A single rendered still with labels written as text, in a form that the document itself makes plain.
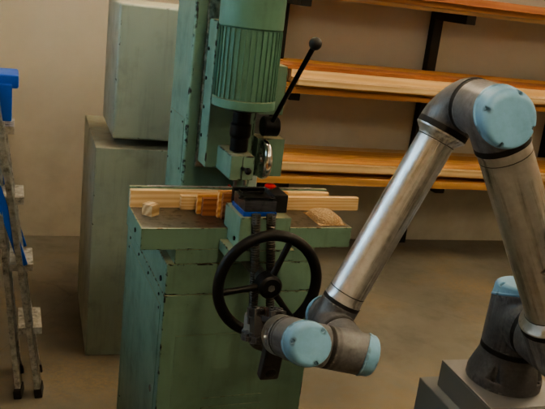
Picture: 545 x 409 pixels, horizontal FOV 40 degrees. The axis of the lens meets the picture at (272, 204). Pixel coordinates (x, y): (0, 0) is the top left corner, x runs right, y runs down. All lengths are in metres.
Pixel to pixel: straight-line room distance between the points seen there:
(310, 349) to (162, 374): 0.70
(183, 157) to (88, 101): 2.11
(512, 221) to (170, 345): 0.98
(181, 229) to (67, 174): 2.51
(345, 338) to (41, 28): 3.06
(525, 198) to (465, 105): 0.23
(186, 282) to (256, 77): 0.58
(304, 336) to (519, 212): 0.51
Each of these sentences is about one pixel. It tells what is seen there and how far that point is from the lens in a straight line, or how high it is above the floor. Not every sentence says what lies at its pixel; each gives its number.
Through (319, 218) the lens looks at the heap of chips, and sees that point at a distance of 2.11.
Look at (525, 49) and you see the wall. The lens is 5.23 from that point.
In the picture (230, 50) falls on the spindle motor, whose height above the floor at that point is 1.35.
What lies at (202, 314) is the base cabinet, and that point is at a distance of 2.06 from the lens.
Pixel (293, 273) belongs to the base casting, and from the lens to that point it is 2.10.
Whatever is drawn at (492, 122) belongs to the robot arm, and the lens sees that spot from 1.48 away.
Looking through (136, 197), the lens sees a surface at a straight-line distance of 2.08.
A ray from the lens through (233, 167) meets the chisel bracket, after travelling 2.06.
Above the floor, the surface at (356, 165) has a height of 0.61.
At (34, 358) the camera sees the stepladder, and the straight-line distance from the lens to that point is 2.85.
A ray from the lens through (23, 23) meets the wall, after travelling 4.26.
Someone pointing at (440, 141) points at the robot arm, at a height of 1.25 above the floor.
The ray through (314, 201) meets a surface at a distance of 2.22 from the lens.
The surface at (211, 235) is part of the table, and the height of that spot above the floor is 0.88.
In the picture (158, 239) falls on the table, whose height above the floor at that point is 0.87.
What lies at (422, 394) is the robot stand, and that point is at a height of 0.51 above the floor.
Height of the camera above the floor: 1.52
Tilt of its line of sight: 16 degrees down
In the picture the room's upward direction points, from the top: 7 degrees clockwise
